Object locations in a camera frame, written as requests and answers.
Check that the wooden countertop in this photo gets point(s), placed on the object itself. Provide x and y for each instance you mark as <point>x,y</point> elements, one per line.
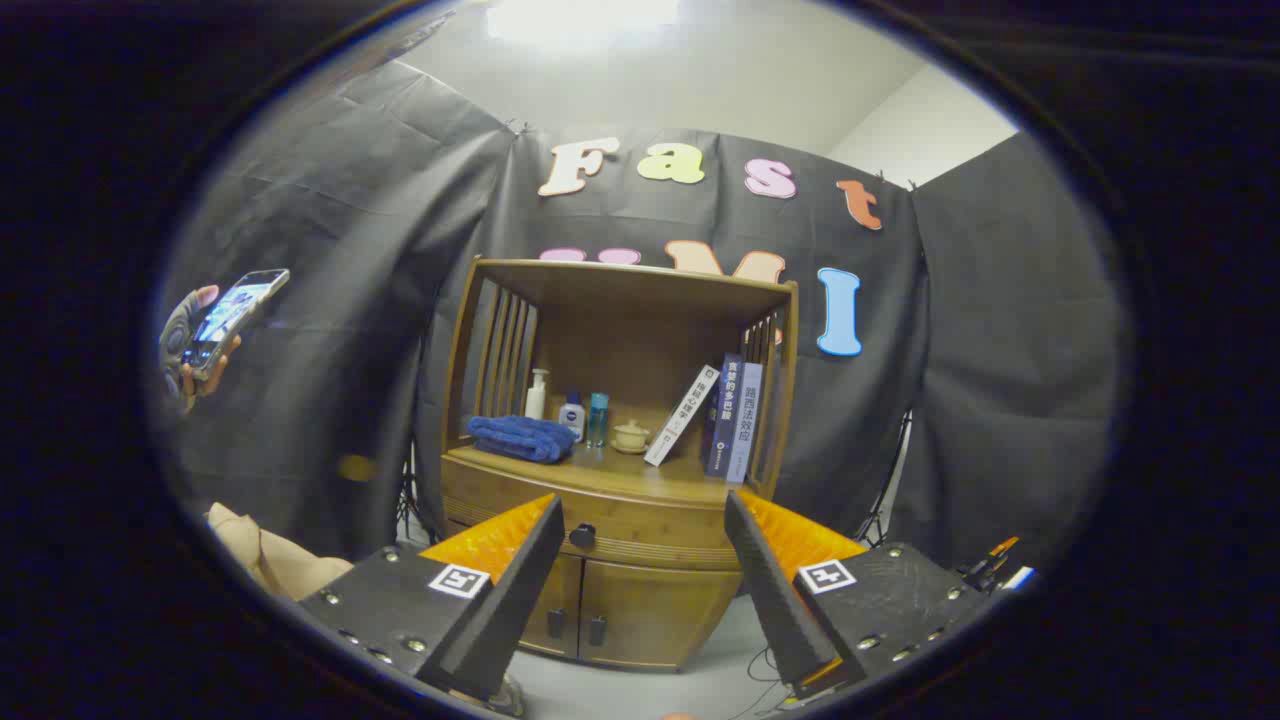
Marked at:
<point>640,475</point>

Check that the black backdrop stand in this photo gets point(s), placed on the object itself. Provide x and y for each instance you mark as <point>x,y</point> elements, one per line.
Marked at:
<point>410,500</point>
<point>885,500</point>

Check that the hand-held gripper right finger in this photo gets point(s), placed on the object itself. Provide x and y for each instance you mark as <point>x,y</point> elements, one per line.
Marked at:
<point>775,600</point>

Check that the wooden cabinet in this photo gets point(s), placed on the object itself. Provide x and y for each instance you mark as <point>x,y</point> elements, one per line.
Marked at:
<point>640,330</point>

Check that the cream lidded teacup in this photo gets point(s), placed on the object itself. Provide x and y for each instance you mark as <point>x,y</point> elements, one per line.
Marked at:
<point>631,437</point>

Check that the white bottle with blue cap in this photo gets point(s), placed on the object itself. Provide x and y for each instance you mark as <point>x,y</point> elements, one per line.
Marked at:
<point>572,420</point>

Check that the white pump bottle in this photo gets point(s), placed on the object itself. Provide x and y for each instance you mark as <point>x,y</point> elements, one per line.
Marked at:
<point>537,400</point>

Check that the black and orange device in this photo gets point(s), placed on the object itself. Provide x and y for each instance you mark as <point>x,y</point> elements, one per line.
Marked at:
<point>990,565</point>

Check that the dark blue book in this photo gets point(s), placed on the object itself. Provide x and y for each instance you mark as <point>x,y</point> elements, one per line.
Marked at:
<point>722,420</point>

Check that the white book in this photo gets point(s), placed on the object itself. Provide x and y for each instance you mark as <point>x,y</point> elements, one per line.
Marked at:
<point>682,415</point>

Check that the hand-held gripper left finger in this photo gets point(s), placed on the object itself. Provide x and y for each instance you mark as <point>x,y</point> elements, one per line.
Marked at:
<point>510,610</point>

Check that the smartphone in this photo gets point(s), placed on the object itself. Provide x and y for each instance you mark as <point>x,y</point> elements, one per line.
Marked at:
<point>240,305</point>

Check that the wide wooden cabinet door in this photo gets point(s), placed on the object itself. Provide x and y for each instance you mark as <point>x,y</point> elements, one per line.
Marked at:
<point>660,615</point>

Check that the narrow wooden cabinet door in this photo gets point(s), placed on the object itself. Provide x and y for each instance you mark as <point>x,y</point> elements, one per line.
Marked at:
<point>560,610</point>

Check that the black drawer knob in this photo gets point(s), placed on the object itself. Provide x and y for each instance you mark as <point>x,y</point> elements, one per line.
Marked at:
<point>582,535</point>

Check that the clear blue bottle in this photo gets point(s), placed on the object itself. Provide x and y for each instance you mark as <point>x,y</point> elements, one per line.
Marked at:
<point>598,420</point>

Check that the pale blue book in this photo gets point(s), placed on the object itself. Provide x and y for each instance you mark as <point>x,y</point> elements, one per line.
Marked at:
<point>747,425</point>

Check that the wooden drawer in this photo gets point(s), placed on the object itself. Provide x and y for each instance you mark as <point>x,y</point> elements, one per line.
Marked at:
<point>640,535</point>

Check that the black backdrop cloth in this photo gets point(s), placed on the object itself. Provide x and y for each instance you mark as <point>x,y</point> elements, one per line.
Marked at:
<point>330,250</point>

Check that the blue folded towel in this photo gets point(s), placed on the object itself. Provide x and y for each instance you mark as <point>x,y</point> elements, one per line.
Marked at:
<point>520,440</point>

